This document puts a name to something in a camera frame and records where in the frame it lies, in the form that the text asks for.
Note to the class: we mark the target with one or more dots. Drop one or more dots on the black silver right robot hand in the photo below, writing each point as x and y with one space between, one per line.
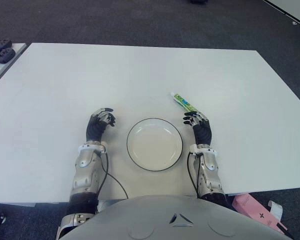
202 132

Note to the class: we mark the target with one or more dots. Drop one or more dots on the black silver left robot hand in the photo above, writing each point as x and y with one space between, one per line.
95 130

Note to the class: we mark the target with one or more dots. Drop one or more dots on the green toothpaste tube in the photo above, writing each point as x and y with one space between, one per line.
182 100

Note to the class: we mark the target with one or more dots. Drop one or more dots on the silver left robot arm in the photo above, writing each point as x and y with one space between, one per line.
86 162

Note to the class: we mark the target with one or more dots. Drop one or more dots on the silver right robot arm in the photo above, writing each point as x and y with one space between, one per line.
210 162

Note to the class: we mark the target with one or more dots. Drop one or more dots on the white plate with black rim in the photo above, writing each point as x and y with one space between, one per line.
155 147

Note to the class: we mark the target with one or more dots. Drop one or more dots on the pink cardboard box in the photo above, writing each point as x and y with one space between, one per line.
247 203

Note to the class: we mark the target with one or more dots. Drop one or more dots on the grey robot torso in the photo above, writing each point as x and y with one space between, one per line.
152 220

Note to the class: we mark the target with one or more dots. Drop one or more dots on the white paper tag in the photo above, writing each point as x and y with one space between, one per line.
276 208

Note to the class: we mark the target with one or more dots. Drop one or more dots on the white side table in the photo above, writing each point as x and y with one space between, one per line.
18 48

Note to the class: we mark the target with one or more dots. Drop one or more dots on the dark game controller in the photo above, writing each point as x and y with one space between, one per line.
3 55
0 44

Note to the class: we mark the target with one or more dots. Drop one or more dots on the white desk with black edge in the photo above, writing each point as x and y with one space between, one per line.
295 7

